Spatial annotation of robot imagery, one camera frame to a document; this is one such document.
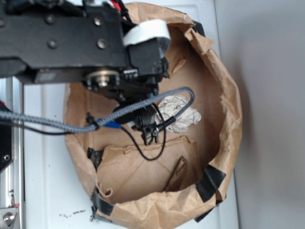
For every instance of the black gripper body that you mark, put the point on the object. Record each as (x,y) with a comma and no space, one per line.
(146,45)

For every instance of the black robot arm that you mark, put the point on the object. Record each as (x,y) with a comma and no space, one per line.
(99,46)

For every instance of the crumpled white paper wad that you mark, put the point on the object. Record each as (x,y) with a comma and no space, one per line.
(171,105)

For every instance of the brown paper bag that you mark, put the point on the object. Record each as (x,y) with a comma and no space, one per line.
(193,173)

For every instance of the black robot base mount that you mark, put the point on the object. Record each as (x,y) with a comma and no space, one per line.
(6,144)

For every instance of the aluminium extrusion rail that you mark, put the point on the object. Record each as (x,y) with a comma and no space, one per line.
(12,203)

